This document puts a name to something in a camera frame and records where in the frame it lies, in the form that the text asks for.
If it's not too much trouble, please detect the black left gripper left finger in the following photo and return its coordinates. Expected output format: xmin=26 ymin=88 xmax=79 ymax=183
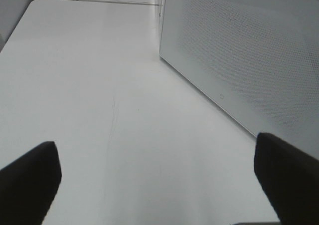
xmin=0 ymin=141 xmax=61 ymax=225

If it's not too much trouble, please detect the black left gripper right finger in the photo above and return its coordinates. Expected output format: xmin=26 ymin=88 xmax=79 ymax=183
xmin=254 ymin=133 xmax=319 ymax=225

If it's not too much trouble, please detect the white microwave door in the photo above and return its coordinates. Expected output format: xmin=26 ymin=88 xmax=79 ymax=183
xmin=159 ymin=0 xmax=319 ymax=158

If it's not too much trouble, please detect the white microwave oven body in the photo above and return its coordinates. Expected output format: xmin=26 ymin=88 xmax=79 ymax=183
xmin=157 ymin=0 xmax=165 ymax=33

